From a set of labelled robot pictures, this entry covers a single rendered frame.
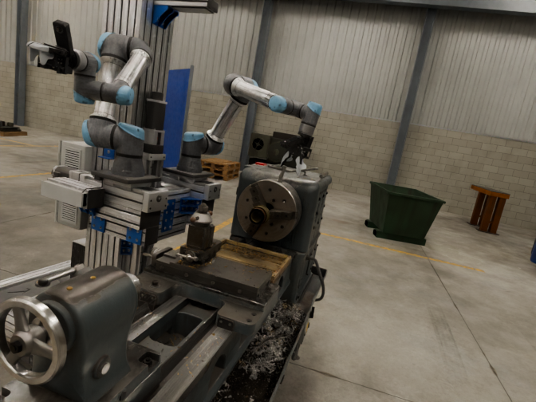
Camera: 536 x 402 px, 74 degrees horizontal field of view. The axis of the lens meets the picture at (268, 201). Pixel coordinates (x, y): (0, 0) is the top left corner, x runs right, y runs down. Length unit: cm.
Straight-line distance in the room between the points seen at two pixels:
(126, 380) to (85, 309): 21
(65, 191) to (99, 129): 31
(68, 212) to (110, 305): 156
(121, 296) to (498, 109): 1204
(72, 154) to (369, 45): 1079
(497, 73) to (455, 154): 245
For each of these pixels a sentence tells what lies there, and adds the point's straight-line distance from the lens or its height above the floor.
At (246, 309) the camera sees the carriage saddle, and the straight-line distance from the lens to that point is 121.
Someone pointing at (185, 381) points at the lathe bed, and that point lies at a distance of 96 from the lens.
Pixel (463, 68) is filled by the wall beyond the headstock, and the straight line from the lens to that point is 1234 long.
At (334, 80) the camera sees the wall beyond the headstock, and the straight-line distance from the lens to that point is 1200.
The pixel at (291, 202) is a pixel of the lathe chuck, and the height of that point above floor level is 115.
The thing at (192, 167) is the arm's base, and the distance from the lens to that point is 214.
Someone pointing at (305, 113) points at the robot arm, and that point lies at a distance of 178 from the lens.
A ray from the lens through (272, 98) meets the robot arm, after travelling 173.
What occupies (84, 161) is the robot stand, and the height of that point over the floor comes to 115.
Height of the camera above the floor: 147
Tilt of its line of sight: 11 degrees down
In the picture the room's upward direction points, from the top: 10 degrees clockwise
